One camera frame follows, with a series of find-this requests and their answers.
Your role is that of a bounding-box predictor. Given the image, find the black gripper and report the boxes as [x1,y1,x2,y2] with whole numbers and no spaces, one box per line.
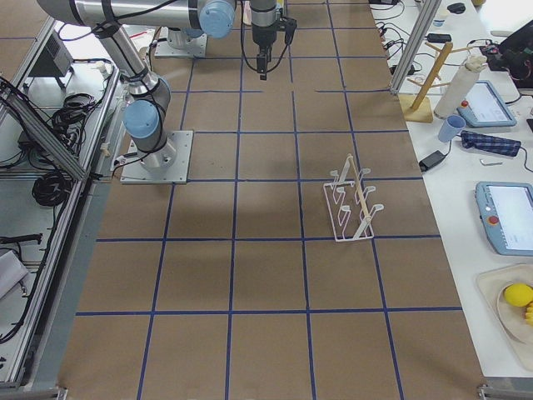
[252,23,276,80]

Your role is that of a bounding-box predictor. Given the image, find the blue cup on desk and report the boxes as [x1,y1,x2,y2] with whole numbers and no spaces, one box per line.
[437,115,466,143]

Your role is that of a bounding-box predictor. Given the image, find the wooden mug tree stand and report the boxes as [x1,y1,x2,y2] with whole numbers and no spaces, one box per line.
[398,41,471,123]

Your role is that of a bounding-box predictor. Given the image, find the black power adapter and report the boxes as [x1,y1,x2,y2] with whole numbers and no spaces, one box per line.
[418,151,446,173]

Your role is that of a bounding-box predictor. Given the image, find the folded blue plaid umbrella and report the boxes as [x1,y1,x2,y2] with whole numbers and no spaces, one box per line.
[461,131,521,157]

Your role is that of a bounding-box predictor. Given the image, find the blue teach pendant far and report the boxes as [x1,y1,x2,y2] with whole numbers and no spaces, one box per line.
[456,80,516,128]

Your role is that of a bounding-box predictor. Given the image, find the blue teach pendant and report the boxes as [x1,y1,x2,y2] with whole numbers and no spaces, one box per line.
[456,80,516,128]
[475,182,532,257]

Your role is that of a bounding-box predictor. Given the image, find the blue teach pendant near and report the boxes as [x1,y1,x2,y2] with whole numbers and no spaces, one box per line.
[475,182,532,257]

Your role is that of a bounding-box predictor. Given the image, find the yellow lemon toy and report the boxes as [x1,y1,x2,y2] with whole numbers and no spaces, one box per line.
[503,282,533,308]

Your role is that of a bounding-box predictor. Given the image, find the cream tray on desk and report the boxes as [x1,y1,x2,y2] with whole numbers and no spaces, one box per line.
[476,263,532,371]

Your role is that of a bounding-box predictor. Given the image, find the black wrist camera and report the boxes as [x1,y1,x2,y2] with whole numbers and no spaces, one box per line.
[277,17,297,46]

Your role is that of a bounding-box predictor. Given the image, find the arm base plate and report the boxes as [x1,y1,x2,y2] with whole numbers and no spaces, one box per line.
[120,131,193,184]
[155,27,207,58]

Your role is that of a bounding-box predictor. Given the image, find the aluminium frame post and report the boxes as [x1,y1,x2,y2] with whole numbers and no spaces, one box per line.
[390,0,441,95]

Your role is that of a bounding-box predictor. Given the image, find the white wire cup rack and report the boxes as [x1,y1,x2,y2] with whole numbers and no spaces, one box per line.
[322,153,385,243]

